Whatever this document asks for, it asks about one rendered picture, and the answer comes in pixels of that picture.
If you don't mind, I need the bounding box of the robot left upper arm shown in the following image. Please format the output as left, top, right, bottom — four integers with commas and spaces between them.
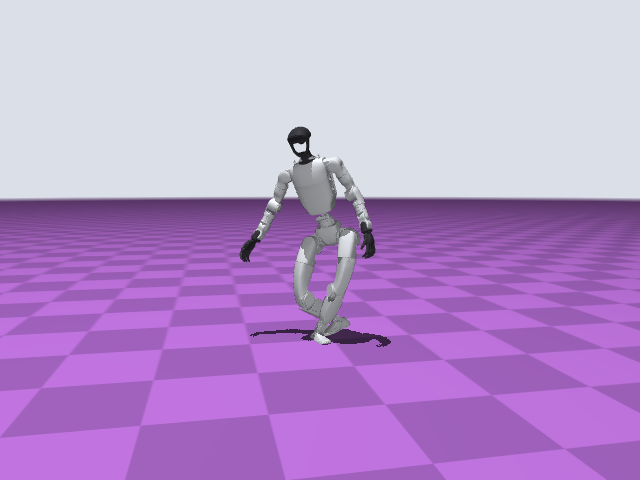
323, 157, 357, 201

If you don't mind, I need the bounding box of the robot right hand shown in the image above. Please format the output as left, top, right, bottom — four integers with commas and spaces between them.
240, 230, 261, 262

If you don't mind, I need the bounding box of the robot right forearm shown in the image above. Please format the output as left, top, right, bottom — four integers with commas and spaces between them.
254, 201, 276, 240

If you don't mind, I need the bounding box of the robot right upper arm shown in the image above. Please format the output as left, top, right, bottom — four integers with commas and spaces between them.
267, 168, 292, 213

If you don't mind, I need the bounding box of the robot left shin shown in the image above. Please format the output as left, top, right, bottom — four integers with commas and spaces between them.
313, 294, 345, 335

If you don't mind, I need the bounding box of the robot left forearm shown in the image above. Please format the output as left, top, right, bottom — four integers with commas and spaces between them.
352, 187, 372, 229

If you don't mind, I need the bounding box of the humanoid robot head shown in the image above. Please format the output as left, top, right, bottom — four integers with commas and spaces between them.
287, 127, 318, 165

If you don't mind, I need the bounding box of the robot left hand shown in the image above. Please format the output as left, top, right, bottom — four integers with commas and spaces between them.
360, 222, 375, 259

